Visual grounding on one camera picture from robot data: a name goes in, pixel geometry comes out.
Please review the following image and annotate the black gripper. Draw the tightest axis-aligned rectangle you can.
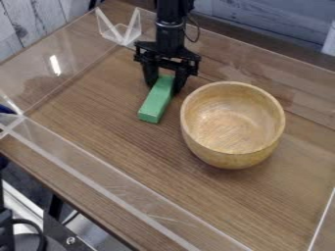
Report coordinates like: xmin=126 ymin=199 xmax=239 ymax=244
xmin=135 ymin=41 xmax=202 ymax=94

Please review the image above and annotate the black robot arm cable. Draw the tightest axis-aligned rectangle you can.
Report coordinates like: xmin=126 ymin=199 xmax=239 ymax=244
xmin=183 ymin=14 xmax=202 ymax=44

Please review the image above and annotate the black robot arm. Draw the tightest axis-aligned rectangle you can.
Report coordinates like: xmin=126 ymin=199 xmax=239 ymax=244
xmin=134 ymin=0 xmax=202 ymax=93

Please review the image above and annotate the black cable on floor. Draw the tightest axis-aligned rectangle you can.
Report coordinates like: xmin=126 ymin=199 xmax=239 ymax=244
xmin=0 ymin=218 xmax=48 ymax=251

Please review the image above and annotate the green rectangular block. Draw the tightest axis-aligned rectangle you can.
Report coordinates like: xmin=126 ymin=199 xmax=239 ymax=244
xmin=138 ymin=75 xmax=174 ymax=124

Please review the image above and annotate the black metal table bracket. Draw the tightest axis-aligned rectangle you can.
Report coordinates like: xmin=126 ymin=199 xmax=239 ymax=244
xmin=43 ymin=195 xmax=98 ymax=251

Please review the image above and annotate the brown wooden bowl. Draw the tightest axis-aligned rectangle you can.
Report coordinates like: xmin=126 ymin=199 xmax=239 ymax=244
xmin=179 ymin=81 xmax=286 ymax=170

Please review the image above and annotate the clear acrylic enclosure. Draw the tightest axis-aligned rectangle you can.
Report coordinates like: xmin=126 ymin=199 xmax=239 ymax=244
xmin=0 ymin=1 xmax=335 ymax=251

